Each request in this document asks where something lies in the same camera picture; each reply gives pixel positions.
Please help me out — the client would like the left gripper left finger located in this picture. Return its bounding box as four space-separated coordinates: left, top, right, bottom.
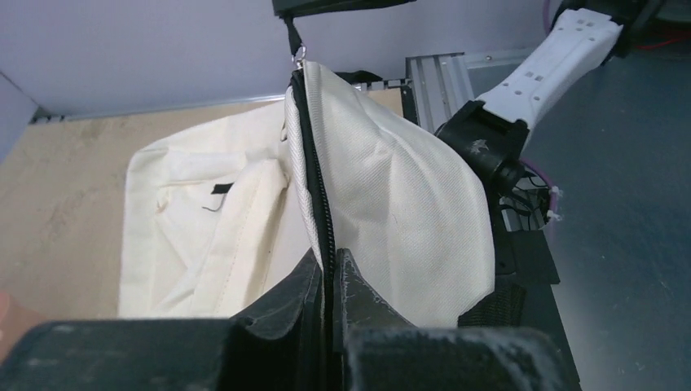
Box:
1 252 323 390

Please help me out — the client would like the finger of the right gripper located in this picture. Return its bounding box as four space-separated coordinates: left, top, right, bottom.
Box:
271 0 415 18

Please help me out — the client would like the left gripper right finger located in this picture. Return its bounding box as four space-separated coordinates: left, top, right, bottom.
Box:
332 249 580 390

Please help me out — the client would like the cream canvas backpack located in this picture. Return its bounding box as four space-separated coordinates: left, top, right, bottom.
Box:
117 21 527 329

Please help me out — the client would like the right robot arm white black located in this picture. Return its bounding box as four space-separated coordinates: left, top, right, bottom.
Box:
273 1 661 242

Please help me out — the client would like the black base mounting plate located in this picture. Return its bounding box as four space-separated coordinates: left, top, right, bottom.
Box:
399 86 584 391

